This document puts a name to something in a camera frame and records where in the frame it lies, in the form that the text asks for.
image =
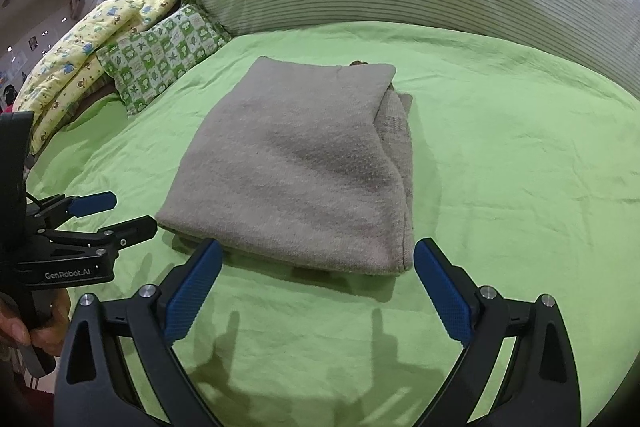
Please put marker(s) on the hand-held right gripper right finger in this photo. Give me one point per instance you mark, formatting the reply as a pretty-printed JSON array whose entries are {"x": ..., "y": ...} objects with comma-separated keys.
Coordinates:
[{"x": 445, "y": 292}]

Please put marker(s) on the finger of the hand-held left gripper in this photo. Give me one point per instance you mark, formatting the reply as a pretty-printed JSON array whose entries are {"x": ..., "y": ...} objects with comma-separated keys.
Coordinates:
[
  {"x": 135, "y": 229},
  {"x": 92, "y": 203}
]

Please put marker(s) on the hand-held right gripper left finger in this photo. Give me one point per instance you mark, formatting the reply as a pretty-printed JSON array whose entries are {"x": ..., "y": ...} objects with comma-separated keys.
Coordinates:
[{"x": 192, "y": 292}]

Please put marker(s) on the beige knitted sweater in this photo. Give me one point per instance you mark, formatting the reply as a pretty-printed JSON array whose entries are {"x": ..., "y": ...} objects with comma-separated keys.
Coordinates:
[{"x": 290, "y": 167}]

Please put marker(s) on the person's left hand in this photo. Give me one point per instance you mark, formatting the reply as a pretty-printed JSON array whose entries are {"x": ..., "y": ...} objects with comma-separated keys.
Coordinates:
[{"x": 12, "y": 322}]

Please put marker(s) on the dark red clothing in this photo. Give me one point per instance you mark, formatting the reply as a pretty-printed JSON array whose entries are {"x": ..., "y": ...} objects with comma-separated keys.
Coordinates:
[{"x": 25, "y": 407}]

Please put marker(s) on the green bed sheet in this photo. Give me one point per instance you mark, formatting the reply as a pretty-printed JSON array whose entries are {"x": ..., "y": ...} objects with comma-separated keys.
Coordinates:
[{"x": 500, "y": 157}]

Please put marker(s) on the yellow printed blanket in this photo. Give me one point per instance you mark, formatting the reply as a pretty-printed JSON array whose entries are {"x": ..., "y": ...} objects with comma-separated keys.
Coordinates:
[{"x": 80, "y": 52}]

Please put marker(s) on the green white patterned pillow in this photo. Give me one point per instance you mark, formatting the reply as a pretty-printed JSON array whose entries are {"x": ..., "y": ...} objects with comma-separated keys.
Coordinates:
[{"x": 160, "y": 52}]

